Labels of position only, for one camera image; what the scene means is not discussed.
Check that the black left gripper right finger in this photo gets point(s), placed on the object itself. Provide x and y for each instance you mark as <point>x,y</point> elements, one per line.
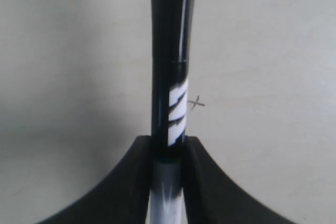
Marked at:
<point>212,197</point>

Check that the black and white marker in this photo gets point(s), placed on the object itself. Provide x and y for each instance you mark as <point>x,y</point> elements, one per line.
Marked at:
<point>171,35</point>

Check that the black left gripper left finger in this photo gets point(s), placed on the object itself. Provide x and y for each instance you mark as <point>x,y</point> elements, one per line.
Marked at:
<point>121,197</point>

